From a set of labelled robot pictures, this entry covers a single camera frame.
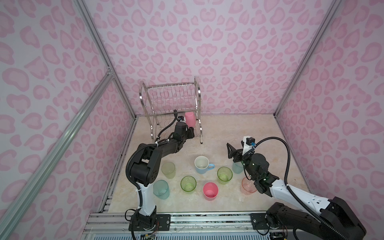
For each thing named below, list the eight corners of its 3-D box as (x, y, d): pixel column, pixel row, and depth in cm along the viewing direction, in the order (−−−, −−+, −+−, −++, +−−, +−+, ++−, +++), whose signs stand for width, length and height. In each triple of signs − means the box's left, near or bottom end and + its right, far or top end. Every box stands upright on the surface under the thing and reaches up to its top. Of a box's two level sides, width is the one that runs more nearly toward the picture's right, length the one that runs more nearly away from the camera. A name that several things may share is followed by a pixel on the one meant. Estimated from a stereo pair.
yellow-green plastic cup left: (163, 179, 90) (160, 172, 82) (165, 169, 94) (162, 161, 86) (175, 179, 90) (173, 172, 82) (176, 169, 94) (174, 161, 86)
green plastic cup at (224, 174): (217, 185, 87) (218, 180, 81) (216, 172, 92) (217, 166, 85) (231, 185, 87) (233, 180, 80) (229, 172, 92) (231, 166, 85)
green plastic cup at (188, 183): (180, 192, 85) (178, 186, 78) (184, 179, 89) (183, 173, 82) (192, 196, 83) (192, 190, 76) (196, 183, 88) (196, 177, 81)
